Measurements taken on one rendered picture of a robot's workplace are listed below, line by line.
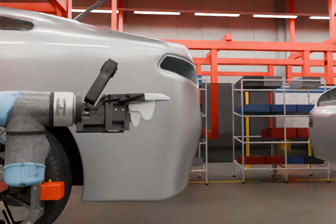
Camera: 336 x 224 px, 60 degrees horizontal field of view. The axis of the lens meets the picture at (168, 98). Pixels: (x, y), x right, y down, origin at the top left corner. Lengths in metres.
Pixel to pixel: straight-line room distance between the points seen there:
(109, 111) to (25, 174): 0.20
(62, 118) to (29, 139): 0.07
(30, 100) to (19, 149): 0.10
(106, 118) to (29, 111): 0.15
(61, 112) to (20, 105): 0.08
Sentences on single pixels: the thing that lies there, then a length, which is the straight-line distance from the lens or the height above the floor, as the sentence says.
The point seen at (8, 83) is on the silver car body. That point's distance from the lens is 1.82.
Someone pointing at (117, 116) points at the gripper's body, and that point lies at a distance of 0.65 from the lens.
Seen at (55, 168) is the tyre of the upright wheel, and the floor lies 0.94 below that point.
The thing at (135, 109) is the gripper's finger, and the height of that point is 1.21.
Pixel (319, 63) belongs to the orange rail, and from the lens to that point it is 11.56.
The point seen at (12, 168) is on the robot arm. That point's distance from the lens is 0.66.
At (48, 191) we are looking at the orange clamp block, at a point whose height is 0.86.
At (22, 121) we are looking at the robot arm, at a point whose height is 1.19.
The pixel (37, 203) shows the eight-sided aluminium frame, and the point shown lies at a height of 0.80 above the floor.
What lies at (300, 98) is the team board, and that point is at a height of 1.61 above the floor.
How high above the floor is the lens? 1.20
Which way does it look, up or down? 4 degrees up
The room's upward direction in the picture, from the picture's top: straight up
